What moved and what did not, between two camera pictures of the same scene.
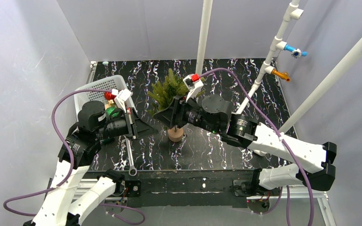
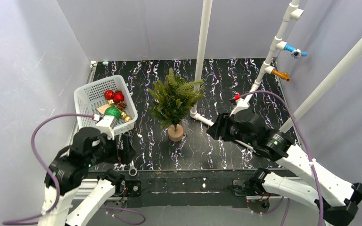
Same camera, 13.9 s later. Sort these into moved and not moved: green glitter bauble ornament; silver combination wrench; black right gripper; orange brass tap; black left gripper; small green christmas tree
Moved: black left gripper; black right gripper
Not moved: silver combination wrench; small green christmas tree; green glitter bauble ornament; orange brass tap
